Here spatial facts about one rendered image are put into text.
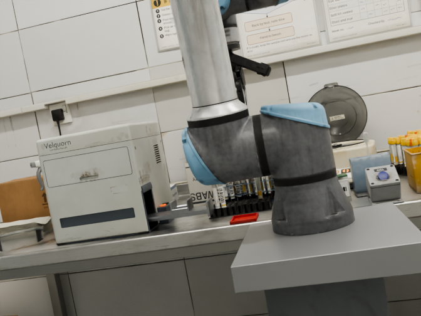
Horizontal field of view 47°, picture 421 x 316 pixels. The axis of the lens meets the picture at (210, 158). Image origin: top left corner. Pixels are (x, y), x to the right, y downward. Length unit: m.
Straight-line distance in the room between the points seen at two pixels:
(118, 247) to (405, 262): 0.79
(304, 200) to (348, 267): 0.17
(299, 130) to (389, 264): 0.27
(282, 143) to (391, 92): 1.07
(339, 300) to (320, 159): 0.24
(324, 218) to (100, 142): 0.69
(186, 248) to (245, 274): 0.56
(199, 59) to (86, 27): 1.25
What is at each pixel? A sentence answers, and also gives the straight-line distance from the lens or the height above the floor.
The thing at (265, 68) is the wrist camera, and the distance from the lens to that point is 1.33.
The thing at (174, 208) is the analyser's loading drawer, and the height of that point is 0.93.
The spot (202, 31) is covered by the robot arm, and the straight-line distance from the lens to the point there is 0.86.
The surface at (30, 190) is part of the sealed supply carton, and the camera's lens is 1.84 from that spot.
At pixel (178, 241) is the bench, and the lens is 1.26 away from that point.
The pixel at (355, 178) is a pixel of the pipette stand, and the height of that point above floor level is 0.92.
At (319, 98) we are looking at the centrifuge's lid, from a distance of 1.81.
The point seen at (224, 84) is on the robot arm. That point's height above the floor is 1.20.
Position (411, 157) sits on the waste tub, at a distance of 1.28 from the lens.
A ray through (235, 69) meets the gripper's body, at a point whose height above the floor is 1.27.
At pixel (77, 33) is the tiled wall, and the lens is 2.08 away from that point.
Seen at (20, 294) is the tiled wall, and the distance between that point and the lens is 2.35.
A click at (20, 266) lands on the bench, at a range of 1.46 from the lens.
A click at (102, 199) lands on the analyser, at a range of 1.35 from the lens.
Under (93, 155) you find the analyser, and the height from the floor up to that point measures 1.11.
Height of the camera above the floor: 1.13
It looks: 4 degrees down
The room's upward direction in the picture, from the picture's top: 10 degrees counter-clockwise
